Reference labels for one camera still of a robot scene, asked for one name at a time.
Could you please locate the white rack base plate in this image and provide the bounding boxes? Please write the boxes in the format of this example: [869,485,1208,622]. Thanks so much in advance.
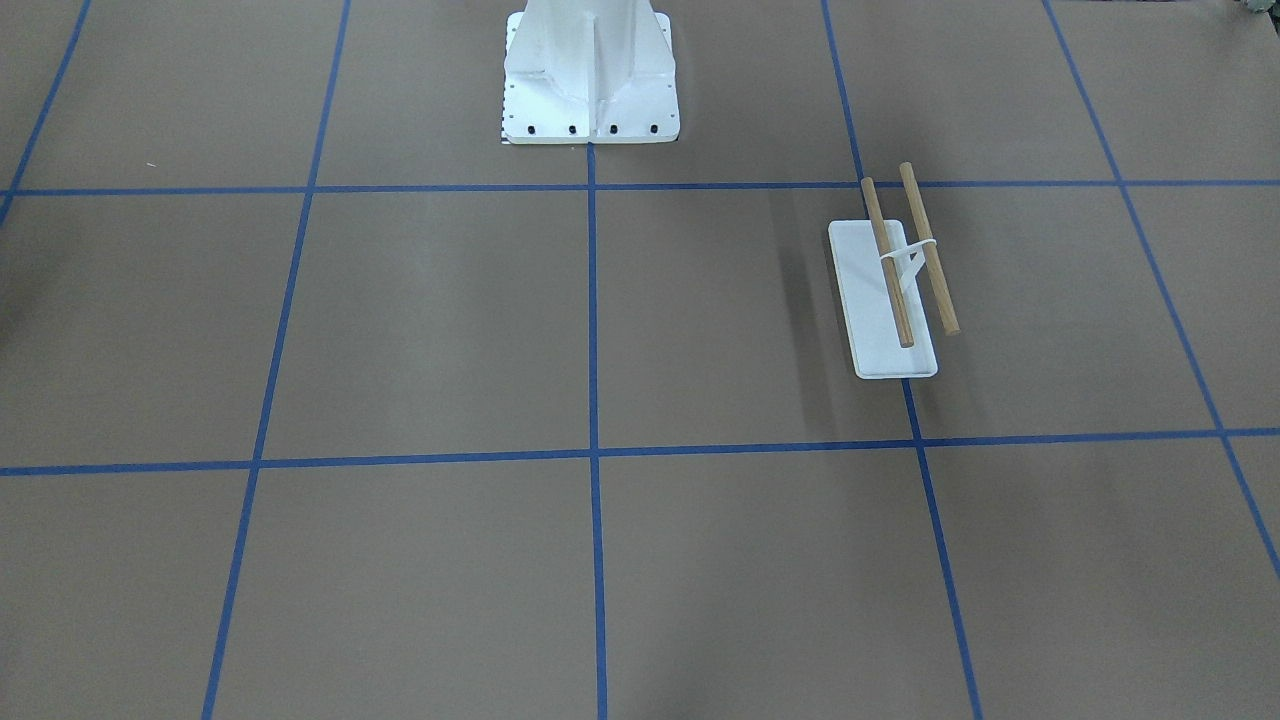
[828,219,940,380]

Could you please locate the white rack rod bracket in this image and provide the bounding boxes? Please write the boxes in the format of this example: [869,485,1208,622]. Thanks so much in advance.
[879,238,937,295]

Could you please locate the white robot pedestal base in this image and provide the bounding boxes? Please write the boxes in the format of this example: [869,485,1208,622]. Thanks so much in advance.
[500,1,681,145]

